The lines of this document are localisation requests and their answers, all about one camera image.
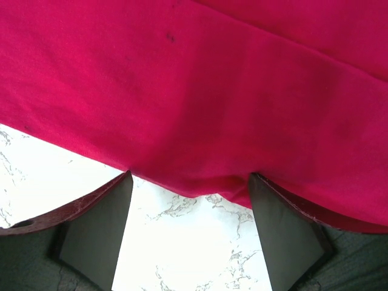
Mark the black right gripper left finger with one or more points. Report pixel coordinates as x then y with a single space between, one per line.
73 247

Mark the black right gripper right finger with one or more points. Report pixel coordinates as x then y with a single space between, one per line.
309 247

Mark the bright red t shirt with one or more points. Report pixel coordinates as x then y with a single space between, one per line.
197 95

